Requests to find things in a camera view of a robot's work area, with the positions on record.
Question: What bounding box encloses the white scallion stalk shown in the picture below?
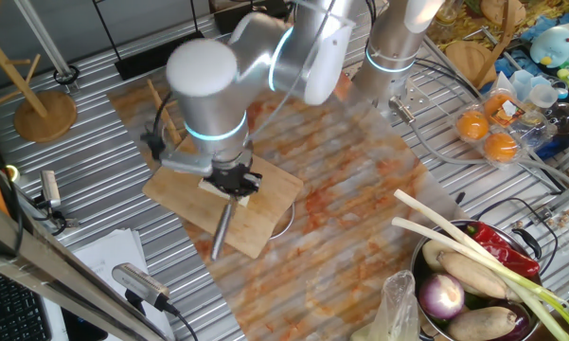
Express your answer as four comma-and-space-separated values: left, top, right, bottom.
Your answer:
197, 177, 251, 208

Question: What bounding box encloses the black camera cable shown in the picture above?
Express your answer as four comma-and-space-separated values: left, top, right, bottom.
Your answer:
163, 302, 200, 341

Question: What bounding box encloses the silver depth camera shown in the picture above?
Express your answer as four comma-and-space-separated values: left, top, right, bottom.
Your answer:
112, 262, 171, 312
32, 169, 70, 228

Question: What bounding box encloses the wooden peg rack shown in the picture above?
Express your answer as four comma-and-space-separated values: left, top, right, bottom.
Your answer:
146, 78, 185, 146

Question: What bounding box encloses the black keyboard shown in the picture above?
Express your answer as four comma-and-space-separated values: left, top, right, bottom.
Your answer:
0, 264, 53, 341

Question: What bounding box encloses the white paper stack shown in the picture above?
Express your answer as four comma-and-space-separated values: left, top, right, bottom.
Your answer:
42, 228, 176, 341

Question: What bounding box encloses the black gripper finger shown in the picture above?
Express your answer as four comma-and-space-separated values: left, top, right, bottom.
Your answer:
204, 178, 240, 200
236, 170, 264, 198

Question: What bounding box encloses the glass jar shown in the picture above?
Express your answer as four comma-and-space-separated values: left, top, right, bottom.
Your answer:
428, 0, 460, 42

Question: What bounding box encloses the pale potato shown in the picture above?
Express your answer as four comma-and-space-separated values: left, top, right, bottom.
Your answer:
421, 239, 455, 272

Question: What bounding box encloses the round wooden disc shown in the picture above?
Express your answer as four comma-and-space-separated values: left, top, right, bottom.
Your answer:
0, 0, 79, 144

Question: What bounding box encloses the clear plastic cup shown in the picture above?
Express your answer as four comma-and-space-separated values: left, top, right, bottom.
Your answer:
528, 83, 560, 109

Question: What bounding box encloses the orange fruit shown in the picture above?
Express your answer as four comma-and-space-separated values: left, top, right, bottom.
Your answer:
482, 93, 517, 119
455, 109, 489, 141
482, 132, 520, 164

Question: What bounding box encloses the grey robot hose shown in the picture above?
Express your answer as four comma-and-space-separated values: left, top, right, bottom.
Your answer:
388, 96, 569, 188

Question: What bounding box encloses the wooden cutting board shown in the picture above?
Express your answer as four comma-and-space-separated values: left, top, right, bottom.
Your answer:
141, 135, 305, 260

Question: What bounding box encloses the silver stand pole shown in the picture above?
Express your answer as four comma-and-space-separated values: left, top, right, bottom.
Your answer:
12, 0, 81, 95

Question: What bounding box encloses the red pepper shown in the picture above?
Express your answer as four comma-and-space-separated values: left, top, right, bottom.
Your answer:
464, 221, 542, 278

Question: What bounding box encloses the steel kitchen knife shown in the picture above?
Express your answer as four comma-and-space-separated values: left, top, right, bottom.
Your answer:
210, 194, 240, 262

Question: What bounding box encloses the orange marble pattern mat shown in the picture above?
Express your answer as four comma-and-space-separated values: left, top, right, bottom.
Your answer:
106, 18, 461, 341

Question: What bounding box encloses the long green scallion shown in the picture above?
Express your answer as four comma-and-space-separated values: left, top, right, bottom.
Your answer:
392, 188, 569, 341
390, 216, 569, 341

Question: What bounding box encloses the blue cloth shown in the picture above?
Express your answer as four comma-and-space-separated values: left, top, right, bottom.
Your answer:
494, 9, 569, 160

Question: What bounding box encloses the purple onion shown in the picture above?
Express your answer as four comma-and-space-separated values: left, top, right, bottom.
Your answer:
417, 273, 466, 321

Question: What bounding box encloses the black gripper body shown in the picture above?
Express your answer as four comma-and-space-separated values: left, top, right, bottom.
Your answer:
203, 159, 256, 189

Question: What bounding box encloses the clear plastic fruit carton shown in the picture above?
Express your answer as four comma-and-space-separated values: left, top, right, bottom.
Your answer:
453, 87, 558, 168

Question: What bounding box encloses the wooden mug tree stand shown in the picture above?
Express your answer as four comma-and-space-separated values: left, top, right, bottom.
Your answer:
444, 0, 517, 90

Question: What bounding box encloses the steel ring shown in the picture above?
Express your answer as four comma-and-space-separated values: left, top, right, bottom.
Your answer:
269, 201, 298, 241

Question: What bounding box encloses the tan yam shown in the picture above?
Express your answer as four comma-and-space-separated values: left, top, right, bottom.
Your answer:
447, 305, 518, 341
437, 251, 509, 299

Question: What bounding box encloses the aluminium frame beam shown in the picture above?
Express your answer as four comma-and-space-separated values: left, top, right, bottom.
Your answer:
0, 193, 171, 341

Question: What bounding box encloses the round glass bowl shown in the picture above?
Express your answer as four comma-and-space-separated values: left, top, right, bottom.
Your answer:
543, 101, 569, 136

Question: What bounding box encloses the blue plush toy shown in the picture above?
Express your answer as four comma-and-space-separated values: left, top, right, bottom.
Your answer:
529, 26, 569, 69

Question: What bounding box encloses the steel pot with black handle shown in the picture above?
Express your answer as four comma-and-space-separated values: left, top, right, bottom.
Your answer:
409, 218, 569, 341

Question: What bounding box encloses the purple eggplant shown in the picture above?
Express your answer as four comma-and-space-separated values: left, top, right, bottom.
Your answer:
491, 301, 532, 341

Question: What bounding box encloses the clear plastic bag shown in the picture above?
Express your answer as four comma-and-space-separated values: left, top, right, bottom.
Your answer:
349, 269, 422, 341

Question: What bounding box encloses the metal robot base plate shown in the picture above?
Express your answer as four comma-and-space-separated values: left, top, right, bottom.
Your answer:
340, 61, 432, 125

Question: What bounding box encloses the clear plastic container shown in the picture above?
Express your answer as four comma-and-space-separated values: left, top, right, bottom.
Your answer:
509, 69, 550, 99

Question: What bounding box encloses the black stand with rod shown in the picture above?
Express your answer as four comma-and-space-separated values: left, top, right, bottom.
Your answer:
92, 0, 205, 81

